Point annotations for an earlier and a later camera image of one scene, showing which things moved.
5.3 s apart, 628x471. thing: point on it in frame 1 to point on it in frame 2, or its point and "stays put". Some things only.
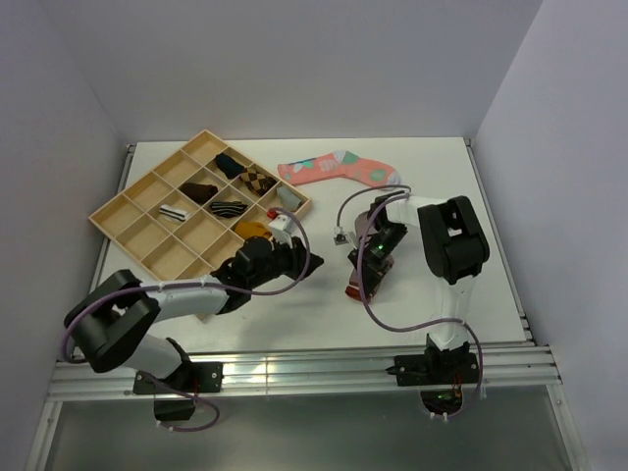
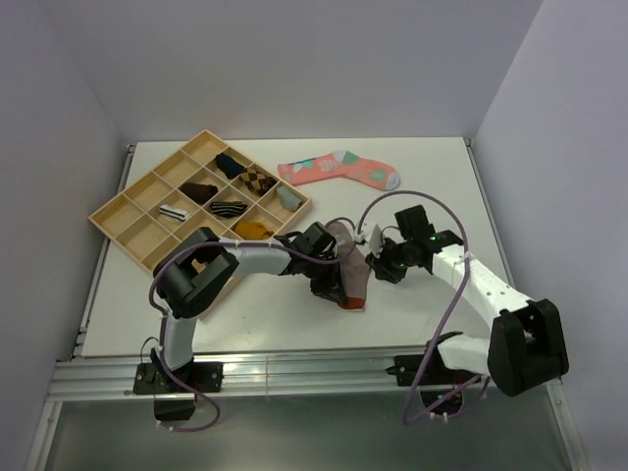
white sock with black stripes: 173,212 stays put
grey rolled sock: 287,198 stays put
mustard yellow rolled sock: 250,229 stays put
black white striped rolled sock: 228,209 stays put
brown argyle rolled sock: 257,181 stays put
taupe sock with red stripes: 352,290 to 354,263
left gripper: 297,256 to 331,288
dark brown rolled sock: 198,191 stays put
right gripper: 371,270 to 382,269
